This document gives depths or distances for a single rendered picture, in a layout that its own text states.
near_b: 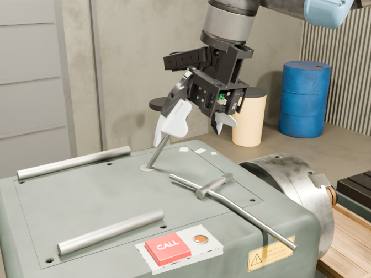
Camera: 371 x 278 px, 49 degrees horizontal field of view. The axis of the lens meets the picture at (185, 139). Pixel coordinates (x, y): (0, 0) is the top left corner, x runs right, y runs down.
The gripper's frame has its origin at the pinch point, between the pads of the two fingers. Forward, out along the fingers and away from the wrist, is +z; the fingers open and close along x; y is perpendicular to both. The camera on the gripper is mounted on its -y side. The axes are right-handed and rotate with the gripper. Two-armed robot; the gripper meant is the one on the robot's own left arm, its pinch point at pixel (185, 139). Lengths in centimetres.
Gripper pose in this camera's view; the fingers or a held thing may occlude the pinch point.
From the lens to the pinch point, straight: 73.6
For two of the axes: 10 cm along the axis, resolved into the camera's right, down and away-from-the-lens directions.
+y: 6.2, 5.1, -6.0
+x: 7.5, -1.5, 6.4
